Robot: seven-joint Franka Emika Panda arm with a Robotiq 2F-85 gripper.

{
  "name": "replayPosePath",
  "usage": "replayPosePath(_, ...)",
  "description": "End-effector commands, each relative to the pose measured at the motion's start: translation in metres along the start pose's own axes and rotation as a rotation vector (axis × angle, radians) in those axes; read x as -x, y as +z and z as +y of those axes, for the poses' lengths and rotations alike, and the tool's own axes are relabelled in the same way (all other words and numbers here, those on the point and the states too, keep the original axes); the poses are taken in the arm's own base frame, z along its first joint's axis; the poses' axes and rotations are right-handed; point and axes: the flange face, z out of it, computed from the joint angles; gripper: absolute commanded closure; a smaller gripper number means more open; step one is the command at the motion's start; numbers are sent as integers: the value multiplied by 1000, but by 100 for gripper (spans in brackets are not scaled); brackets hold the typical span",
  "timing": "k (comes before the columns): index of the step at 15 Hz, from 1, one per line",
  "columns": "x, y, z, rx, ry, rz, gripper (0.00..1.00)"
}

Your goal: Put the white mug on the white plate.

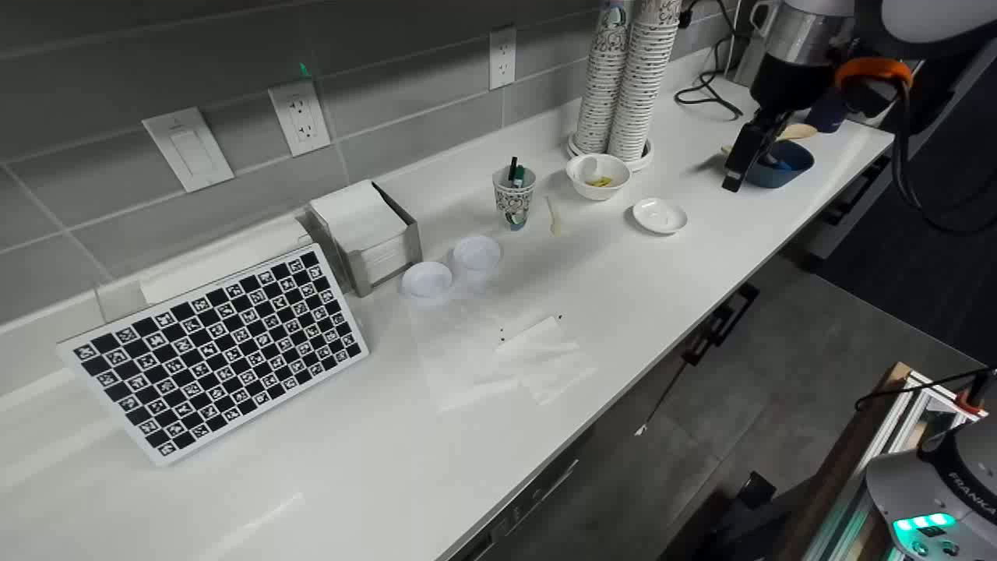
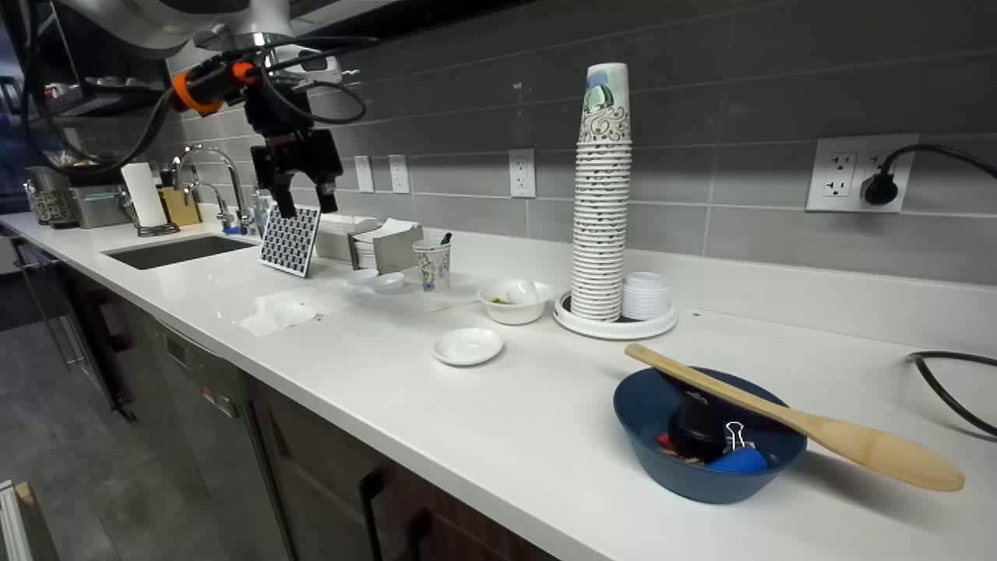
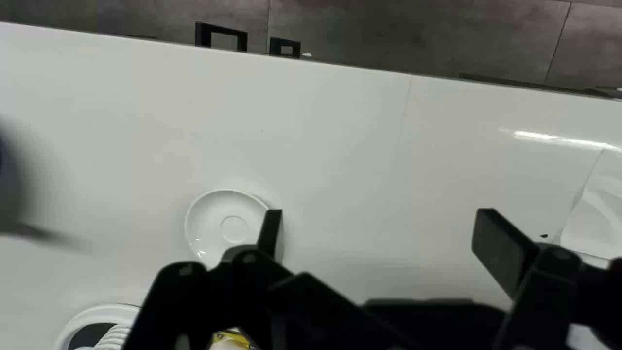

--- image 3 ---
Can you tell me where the black wall outlet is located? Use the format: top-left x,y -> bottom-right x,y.
194,22 -> 248,53
268,37 -> 301,59

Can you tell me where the black wall outlet left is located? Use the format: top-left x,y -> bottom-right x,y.
194,22 -> 248,53

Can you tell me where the black wall outlet right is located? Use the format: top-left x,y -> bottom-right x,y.
268,37 -> 301,59

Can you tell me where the white round bowl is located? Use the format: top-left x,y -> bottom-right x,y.
559,152 -> 622,261

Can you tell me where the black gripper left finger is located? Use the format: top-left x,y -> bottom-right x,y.
256,208 -> 283,257

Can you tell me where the white grommet with cables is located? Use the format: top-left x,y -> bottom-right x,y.
52,304 -> 137,350

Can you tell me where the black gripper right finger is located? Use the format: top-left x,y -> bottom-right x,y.
470,208 -> 536,298

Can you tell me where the small white plate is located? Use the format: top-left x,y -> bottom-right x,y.
182,189 -> 268,269

